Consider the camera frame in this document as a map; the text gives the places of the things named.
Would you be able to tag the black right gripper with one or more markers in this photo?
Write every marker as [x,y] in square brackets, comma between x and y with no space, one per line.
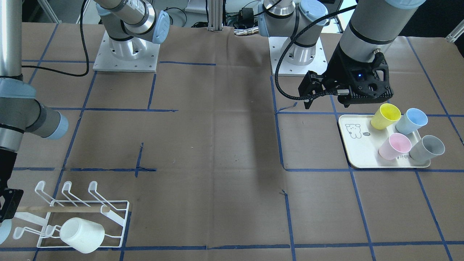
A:
[5,173]

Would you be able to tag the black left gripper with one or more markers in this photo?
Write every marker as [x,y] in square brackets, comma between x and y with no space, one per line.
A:
[339,72]

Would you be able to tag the light blue plastic cup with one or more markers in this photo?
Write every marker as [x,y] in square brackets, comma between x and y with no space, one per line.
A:
[412,120]
[5,228]

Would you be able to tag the white plastic cup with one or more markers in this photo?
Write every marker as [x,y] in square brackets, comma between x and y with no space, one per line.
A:
[83,235]

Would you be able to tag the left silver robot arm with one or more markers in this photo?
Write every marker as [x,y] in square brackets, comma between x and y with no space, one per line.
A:
[373,26]

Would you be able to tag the yellow plastic cup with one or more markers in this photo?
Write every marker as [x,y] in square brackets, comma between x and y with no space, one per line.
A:
[386,115]

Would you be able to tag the pink plastic cup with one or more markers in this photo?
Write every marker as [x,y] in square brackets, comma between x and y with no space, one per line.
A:
[396,144]

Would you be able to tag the grey plastic cup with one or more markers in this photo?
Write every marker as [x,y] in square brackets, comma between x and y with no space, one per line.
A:
[427,148]

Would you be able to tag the cream serving tray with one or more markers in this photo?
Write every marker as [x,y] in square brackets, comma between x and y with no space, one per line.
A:
[362,141]

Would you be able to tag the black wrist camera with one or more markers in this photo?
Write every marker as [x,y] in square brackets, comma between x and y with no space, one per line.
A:
[311,85]

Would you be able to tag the white wire cup rack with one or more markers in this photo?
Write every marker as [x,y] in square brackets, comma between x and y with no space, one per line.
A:
[45,221]

